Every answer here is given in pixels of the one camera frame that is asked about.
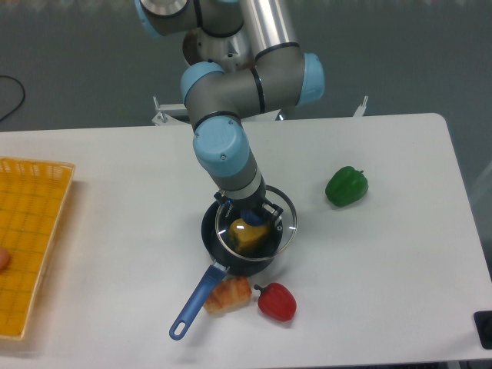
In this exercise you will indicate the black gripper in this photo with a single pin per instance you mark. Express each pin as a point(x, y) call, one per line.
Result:
point(250, 198)

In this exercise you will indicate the glass pot lid blue knob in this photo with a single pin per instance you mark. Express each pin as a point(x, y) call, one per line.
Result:
point(280, 236)

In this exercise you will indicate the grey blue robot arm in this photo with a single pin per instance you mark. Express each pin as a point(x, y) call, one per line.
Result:
point(279, 75)

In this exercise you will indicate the yellow bell pepper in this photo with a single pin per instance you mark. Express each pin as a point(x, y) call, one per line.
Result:
point(246, 239)

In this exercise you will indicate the croissant bread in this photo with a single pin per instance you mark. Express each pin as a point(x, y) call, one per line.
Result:
point(229, 295)

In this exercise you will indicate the red bell pepper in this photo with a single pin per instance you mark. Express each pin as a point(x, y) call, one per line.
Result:
point(276, 301)

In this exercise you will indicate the green bell pepper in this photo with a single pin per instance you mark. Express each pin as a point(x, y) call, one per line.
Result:
point(347, 186)

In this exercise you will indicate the yellow plastic basket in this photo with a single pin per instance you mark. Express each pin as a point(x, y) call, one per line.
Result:
point(33, 195)

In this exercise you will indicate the orange object at left edge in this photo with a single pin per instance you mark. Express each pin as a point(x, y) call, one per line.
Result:
point(4, 258)

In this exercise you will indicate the black device at table edge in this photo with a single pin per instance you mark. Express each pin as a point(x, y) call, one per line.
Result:
point(482, 321)

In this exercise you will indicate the dark pot blue handle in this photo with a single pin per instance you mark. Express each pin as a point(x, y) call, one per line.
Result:
point(221, 266)

